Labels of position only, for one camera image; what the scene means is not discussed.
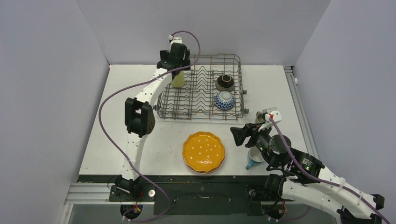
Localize blue mug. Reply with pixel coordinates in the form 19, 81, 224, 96
245, 147, 265, 170

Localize small grey-green mug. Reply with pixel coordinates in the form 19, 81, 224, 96
255, 112, 265, 123

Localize pale yellow mug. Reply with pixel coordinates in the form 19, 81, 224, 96
171, 71, 185, 88

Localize orange patterned small bowl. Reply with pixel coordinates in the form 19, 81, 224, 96
214, 91, 235, 111

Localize grey wire dish rack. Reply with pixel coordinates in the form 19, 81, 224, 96
154, 54, 249, 120

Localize dark patterned cream bowl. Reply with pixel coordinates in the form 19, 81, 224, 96
215, 74, 235, 92

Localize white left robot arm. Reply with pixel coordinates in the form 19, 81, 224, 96
114, 42, 192, 201

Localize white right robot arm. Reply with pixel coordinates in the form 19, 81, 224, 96
230, 123, 389, 224

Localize yellow polka dot plate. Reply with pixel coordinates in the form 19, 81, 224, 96
182, 131, 226, 171

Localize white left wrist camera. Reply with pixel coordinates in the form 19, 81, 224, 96
168, 35, 183, 46

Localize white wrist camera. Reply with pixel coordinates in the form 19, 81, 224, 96
168, 35, 183, 46
258, 107, 282, 132

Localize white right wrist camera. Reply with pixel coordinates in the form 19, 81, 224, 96
258, 107, 282, 132

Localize aluminium side rail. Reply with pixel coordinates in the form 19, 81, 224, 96
283, 66, 319, 159

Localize black table frame rail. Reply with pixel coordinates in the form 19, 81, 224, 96
65, 175, 283, 219

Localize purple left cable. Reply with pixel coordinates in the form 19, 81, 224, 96
98, 30, 202, 223

